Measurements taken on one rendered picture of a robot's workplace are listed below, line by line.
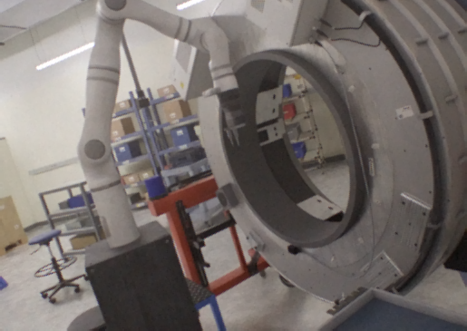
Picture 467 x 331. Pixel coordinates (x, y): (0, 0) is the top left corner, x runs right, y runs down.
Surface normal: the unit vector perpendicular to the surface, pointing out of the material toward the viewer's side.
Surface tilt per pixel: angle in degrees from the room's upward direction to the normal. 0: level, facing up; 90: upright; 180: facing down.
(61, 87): 90
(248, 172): 74
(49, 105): 90
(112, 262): 90
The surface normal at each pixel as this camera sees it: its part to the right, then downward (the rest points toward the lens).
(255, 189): 0.31, -0.50
